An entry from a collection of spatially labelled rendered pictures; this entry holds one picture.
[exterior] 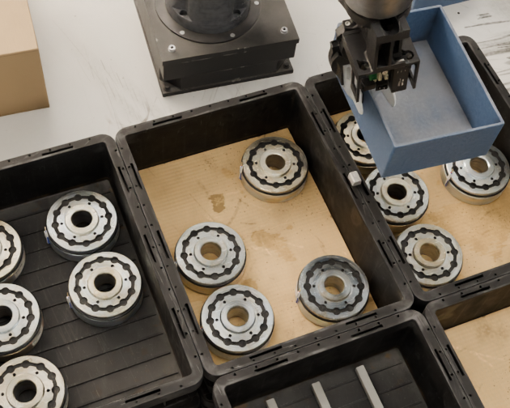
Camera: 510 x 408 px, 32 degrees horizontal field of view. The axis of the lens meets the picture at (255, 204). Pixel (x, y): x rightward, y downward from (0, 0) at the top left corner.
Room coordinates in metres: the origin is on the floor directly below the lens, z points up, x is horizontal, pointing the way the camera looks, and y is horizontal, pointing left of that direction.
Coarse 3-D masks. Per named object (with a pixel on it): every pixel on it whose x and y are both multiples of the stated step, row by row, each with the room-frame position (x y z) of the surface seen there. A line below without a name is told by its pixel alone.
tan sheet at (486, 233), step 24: (336, 120) 0.88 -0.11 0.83; (432, 168) 0.82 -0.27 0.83; (432, 192) 0.77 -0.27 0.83; (504, 192) 0.79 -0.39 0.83; (432, 216) 0.73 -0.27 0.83; (456, 216) 0.73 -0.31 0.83; (480, 216) 0.74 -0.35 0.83; (504, 216) 0.75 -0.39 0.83; (480, 240) 0.70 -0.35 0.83; (504, 240) 0.70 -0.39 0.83; (480, 264) 0.66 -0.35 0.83
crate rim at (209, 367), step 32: (256, 96) 0.83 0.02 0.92; (128, 128) 0.73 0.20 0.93; (320, 128) 0.80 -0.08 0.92; (128, 160) 0.68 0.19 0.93; (352, 192) 0.69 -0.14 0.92; (160, 256) 0.54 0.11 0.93; (384, 256) 0.59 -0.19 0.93; (192, 320) 0.46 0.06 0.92; (352, 320) 0.49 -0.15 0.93; (256, 352) 0.42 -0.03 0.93
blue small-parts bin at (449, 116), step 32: (416, 32) 0.86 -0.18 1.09; (448, 32) 0.83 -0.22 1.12; (448, 64) 0.81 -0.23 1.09; (384, 96) 0.75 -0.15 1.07; (416, 96) 0.76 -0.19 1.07; (448, 96) 0.77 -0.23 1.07; (480, 96) 0.74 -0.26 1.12; (384, 128) 0.65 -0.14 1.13; (416, 128) 0.71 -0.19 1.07; (448, 128) 0.72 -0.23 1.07; (480, 128) 0.68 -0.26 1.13; (384, 160) 0.63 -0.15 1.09; (416, 160) 0.64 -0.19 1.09; (448, 160) 0.66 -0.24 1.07
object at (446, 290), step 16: (480, 64) 0.96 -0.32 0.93; (320, 80) 0.87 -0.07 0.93; (496, 80) 0.93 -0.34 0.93; (320, 96) 0.84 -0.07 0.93; (320, 112) 0.82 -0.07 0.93; (336, 128) 0.79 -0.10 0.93; (336, 144) 0.76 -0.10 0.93; (352, 160) 0.74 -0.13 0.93; (368, 192) 0.69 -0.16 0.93; (368, 208) 0.66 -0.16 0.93; (384, 224) 0.64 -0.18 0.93; (480, 272) 0.59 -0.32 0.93; (496, 272) 0.59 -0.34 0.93; (416, 288) 0.55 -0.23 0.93; (448, 288) 0.56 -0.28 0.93; (464, 288) 0.56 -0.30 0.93; (416, 304) 0.53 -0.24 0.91
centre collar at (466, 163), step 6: (480, 156) 0.83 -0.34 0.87; (486, 156) 0.83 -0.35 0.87; (468, 162) 0.81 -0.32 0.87; (486, 162) 0.82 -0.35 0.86; (492, 162) 0.82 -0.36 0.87; (468, 168) 0.80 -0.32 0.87; (492, 168) 0.81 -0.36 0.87; (468, 174) 0.79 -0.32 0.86; (474, 174) 0.79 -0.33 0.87; (480, 174) 0.79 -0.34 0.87; (486, 174) 0.80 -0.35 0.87
